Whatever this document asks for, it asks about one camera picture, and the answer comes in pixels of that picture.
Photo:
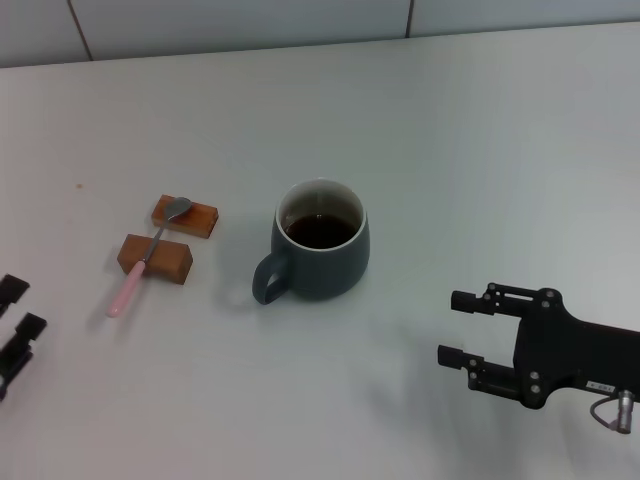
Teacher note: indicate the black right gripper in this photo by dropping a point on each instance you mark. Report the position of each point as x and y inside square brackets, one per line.
[575, 352]

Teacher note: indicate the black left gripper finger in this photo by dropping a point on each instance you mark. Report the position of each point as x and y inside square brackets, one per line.
[27, 330]
[12, 290]

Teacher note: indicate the grey ceramic cup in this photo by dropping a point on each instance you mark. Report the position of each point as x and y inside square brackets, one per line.
[325, 272]

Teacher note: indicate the plain wooden block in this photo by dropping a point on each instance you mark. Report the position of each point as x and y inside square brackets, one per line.
[170, 261]

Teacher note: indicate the dark coffee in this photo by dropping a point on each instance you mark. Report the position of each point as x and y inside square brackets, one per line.
[320, 232]

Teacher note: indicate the stained wooden block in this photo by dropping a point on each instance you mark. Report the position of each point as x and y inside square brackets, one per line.
[201, 223]

